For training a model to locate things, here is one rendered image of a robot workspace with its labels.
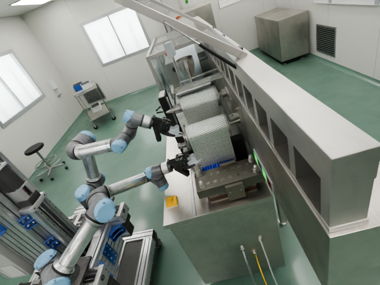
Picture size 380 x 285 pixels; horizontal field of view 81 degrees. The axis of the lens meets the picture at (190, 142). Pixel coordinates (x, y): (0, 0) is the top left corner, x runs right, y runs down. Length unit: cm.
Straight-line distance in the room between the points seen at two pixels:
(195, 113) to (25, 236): 128
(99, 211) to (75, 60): 633
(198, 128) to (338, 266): 90
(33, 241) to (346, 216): 164
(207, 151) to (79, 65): 632
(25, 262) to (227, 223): 138
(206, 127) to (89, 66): 620
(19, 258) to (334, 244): 183
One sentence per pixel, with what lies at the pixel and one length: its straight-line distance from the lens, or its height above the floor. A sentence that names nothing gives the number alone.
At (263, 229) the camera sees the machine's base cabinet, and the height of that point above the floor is 62.
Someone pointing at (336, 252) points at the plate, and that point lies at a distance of 66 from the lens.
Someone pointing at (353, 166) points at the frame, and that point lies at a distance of 47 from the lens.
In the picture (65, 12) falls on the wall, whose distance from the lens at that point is 719.
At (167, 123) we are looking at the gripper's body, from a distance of 130.
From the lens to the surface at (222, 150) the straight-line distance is 138.
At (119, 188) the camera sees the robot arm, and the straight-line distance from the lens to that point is 148.
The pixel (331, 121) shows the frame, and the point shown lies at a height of 165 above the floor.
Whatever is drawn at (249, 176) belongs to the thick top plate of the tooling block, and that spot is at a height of 103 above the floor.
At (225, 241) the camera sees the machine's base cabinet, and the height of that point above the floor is 60.
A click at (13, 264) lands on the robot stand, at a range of 200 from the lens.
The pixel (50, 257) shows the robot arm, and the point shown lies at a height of 105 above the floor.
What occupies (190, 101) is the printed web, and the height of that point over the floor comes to 138.
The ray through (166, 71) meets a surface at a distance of 222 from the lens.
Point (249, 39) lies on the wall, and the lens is 706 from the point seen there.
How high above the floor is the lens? 194
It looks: 32 degrees down
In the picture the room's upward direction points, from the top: 22 degrees counter-clockwise
